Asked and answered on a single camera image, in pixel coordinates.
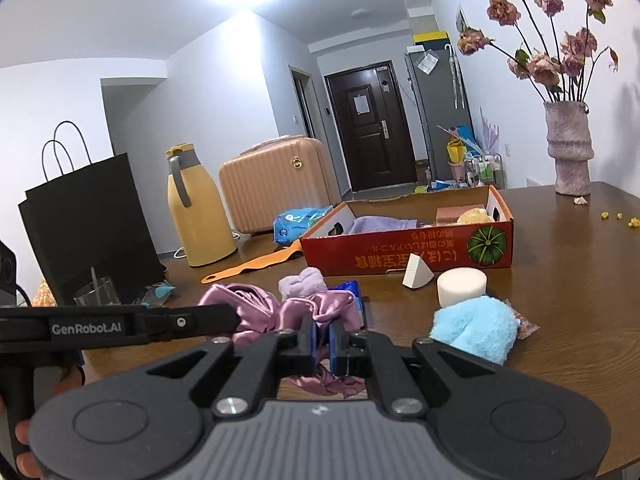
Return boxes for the red cardboard box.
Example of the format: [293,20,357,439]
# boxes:
[300,184,515,277]

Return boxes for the grey refrigerator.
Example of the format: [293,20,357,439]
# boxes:
[404,47,473,183]

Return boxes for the yellow thermos jug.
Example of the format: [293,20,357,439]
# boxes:
[166,144,238,268]

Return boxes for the blue plush toy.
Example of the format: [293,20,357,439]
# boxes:
[431,295,519,366]

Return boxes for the pink layered sponge block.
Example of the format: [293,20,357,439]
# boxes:
[436,205,488,226]

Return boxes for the lilac fluffy scrunchie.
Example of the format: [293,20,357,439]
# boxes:
[278,266,329,301]

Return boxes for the blue wrapping paper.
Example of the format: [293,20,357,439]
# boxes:
[437,124,481,153]

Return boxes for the dark side door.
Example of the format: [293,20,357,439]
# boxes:
[290,66,321,138]

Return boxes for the wire storage trolley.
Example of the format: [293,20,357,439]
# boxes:
[464,152,506,190]

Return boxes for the peach hard-shell suitcase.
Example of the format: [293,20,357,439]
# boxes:
[218,135,342,235]

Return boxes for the pink ceramic vase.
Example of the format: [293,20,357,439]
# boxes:
[544,101,596,196]

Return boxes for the purple drawstring pouch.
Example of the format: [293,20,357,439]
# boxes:
[347,216,418,235]

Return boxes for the dark entrance door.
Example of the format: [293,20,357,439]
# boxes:
[324,63,417,192]

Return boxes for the yellow plush toy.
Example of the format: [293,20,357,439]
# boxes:
[457,208,496,224]

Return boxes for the pink satin scrunchie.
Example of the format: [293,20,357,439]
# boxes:
[198,282,368,400]

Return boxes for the white triangular sponge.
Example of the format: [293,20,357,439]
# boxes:
[402,253,437,291]

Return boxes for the dried pink roses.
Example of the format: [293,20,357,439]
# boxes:
[457,0,621,103]

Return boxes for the yellow and black box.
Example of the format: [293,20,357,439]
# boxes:
[412,30,451,50]

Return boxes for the blue tissue pack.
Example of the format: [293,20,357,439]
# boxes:
[273,205,335,246]

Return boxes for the black paper bag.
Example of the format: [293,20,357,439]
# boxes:
[18,121,168,306]

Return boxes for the purple wall decal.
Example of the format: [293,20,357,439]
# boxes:
[480,107,501,153]

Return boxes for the blue snack packet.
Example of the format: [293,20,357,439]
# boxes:
[327,280,368,331]

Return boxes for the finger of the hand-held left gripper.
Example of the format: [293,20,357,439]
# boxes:
[145,302,239,339]

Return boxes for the orange floral cloth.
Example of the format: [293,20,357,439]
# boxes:
[32,280,56,307]

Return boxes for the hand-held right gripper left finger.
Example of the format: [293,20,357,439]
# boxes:
[125,319,318,418]

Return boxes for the white charging cable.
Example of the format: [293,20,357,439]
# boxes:
[172,232,241,261]

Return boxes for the white cylinder sponge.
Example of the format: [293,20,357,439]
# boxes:
[436,267,488,308]

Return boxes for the white folded umbrella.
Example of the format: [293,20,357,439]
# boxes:
[445,42,466,109]

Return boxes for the clear drinking glass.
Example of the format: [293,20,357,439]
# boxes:
[74,267,122,307]

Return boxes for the orange shoehorn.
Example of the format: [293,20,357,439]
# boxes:
[201,240,305,285]

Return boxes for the teal patterned wrapper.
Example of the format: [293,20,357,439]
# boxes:
[140,282,177,307]

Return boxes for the person's left hand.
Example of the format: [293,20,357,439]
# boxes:
[14,364,85,480]

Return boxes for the scattered yellow crumbs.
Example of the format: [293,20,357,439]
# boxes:
[600,210,640,228]

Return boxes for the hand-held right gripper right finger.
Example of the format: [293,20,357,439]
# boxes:
[327,319,506,418]

